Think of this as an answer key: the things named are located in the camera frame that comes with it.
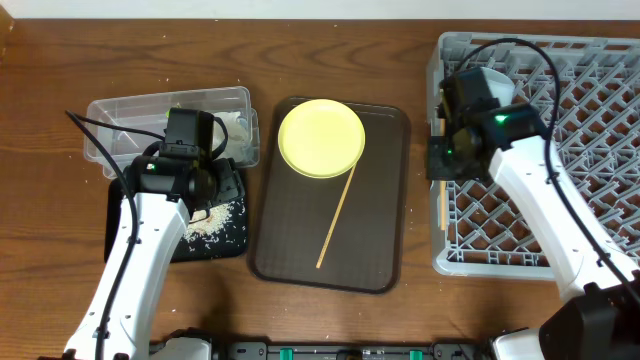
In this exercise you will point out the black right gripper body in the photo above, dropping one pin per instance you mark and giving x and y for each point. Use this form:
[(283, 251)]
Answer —
[(441, 163)]

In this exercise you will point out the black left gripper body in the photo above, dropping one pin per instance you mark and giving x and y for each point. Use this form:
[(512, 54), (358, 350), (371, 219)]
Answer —
[(224, 184)]

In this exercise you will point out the pile of rice grains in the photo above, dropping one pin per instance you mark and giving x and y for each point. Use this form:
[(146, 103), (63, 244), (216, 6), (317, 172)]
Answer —
[(216, 225)]

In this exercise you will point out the light blue bowl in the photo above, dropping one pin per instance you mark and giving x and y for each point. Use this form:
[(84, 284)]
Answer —
[(502, 82)]

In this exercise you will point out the yellow plate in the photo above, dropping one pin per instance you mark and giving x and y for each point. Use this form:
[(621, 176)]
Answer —
[(321, 138)]

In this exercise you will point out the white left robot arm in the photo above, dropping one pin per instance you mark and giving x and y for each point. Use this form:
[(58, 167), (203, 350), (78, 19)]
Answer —
[(118, 322)]

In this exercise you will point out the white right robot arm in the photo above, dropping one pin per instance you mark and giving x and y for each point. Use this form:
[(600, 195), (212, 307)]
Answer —
[(598, 284)]

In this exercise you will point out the black waste tray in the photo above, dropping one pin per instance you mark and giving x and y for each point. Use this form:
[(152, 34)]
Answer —
[(162, 221)]

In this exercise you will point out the clear plastic waste bin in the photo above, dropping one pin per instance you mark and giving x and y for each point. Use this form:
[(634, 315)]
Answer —
[(130, 122)]

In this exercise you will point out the grey plastic dishwasher rack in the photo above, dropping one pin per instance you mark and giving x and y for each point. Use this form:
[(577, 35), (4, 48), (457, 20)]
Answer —
[(597, 137)]

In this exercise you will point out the dark brown serving tray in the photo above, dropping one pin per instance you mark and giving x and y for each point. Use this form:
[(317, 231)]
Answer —
[(296, 211)]

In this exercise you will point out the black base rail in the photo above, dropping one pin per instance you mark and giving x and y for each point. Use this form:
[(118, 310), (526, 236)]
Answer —
[(350, 351)]

